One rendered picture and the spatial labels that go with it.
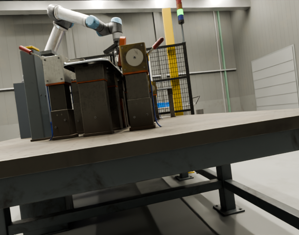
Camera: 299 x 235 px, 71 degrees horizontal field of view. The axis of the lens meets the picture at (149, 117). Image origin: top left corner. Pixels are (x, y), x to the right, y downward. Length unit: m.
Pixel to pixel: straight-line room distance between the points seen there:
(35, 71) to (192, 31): 12.03
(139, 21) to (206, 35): 3.89
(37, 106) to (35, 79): 0.13
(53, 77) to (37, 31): 11.10
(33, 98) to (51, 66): 0.22
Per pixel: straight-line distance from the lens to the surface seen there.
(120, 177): 0.59
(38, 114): 1.14
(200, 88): 12.24
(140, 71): 0.89
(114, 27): 1.61
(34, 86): 1.16
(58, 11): 1.75
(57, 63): 1.01
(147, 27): 12.16
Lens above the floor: 0.76
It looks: 1 degrees down
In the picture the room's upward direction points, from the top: 7 degrees counter-clockwise
